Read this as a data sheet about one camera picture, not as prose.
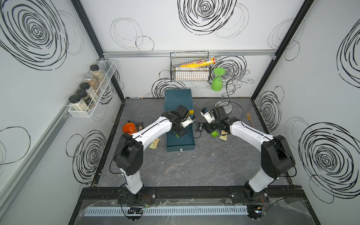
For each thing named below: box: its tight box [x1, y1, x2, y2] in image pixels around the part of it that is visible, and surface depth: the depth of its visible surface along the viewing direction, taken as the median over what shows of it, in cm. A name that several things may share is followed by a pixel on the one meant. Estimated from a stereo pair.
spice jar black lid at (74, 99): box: [68, 94, 82, 104], surface depth 62 cm
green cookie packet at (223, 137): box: [218, 135, 228, 141], surface depth 98 cm
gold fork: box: [246, 112, 254, 128], surface depth 111 cm
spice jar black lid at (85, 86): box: [79, 82, 91, 90], surface depth 68 cm
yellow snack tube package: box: [178, 57, 217, 68], surface depth 88 cm
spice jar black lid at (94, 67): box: [90, 64, 100, 72], surface depth 76 cm
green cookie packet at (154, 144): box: [149, 138, 161, 150], surface depth 93 cm
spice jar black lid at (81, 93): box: [75, 88, 88, 98], surface depth 64 cm
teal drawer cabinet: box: [164, 88, 195, 115], surface depth 93 cm
